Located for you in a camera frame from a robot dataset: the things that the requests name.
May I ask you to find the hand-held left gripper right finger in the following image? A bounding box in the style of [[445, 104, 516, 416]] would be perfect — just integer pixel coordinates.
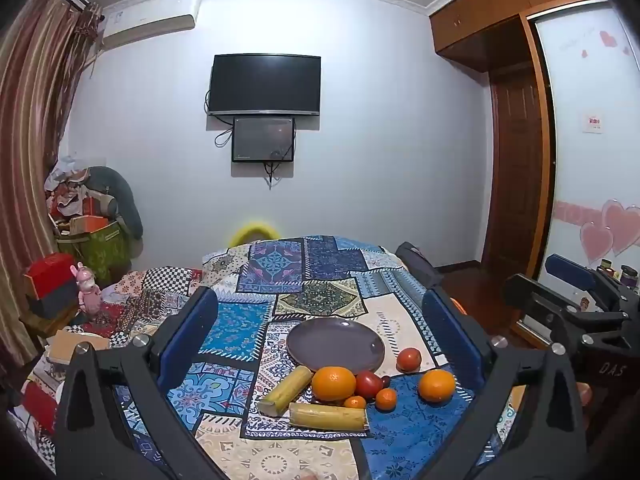
[[421, 287, 588, 480]]

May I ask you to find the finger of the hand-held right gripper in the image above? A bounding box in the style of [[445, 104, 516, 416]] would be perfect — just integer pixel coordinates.
[[545, 254, 632, 312], [503, 273, 629, 347]]

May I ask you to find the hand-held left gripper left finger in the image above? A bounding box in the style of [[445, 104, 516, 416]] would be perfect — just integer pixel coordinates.
[[54, 287, 236, 480]]

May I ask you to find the red tomato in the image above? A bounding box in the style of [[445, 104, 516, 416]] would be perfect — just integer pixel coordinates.
[[396, 347, 422, 373], [355, 370, 385, 401]]

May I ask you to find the large orange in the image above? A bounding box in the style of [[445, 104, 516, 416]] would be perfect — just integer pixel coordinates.
[[418, 369, 457, 404], [311, 366, 357, 402]]

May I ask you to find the sugarcane piece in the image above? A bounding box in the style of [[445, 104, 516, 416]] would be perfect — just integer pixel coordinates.
[[257, 365, 314, 417], [289, 402, 370, 432]]

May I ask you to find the purple plate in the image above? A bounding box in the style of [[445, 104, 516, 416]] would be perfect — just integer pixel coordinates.
[[286, 317, 386, 372]]

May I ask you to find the checkered printed blanket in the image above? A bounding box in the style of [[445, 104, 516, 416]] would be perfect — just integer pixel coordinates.
[[65, 265, 206, 346]]

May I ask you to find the patchwork printed tablecloth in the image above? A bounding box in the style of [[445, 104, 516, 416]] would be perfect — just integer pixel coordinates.
[[112, 234, 526, 480]]

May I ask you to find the yellow round object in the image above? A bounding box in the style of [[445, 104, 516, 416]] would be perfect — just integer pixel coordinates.
[[227, 219, 278, 248]]

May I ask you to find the pink rabbit toy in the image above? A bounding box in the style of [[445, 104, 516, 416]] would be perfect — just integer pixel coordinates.
[[75, 262, 103, 317]]

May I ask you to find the white heart-sticker sliding door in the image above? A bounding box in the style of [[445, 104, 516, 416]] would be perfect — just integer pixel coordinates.
[[530, 0, 640, 291]]

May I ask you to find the green cardboard box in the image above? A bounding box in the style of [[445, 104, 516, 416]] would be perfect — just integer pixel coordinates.
[[55, 217, 132, 286]]

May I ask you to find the brown cardboard piece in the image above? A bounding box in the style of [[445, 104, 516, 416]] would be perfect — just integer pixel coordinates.
[[47, 330, 111, 363]]

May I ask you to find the orange box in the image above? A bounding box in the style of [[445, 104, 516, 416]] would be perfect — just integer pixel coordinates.
[[70, 216, 110, 235]]

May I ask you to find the dark grey box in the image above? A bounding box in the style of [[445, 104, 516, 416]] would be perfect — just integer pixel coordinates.
[[27, 285, 83, 318]]

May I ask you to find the red box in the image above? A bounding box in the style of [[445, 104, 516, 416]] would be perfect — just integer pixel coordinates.
[[25, 253, 78, 297]]

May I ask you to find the striped brown curtain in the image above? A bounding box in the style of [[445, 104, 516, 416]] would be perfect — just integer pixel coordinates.
[[0, 0, 103, 391]]

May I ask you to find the wooden overhead cabinet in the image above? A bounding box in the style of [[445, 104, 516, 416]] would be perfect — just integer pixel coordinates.
[[429, 0, 608, 73]]

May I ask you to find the white air conditioner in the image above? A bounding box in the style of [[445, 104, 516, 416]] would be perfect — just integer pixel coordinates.
[[97, 0, 201, 52]]

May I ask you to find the small black wall monitor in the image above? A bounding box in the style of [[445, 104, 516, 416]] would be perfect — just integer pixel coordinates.
[[231, 116, 296, 163]]

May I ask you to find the black wall television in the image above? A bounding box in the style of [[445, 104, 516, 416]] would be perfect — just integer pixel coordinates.
[[207, 54, 322, 117]]

